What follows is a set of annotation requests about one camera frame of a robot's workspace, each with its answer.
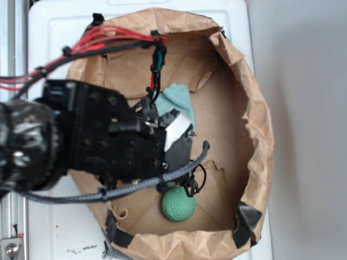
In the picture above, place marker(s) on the light blue cloth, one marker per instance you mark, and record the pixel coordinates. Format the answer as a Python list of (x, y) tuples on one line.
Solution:
[(176, 96)]

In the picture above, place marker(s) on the aluminium frame rail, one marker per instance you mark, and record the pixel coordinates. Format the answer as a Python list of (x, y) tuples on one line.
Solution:
[(14, 14)]

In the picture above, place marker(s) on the green dimpled ball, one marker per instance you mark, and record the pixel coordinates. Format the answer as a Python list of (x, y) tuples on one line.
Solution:
[(177, 206)]

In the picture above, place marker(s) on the white plastic bin lid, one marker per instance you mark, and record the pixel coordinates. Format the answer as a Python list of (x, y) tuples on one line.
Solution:
[(70, 231)]

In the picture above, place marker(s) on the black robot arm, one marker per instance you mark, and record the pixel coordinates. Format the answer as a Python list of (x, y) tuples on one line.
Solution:
[(26, 142)]

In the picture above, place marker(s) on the brown paper bag tray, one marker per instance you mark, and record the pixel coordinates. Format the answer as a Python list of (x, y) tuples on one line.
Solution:
[(222, 227)]

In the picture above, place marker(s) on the silver bracket with screw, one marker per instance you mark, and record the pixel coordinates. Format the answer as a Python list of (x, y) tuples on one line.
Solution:
[(11, 249)]

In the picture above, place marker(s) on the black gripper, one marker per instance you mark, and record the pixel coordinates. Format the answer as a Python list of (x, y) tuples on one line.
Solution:
[(96, 131)]

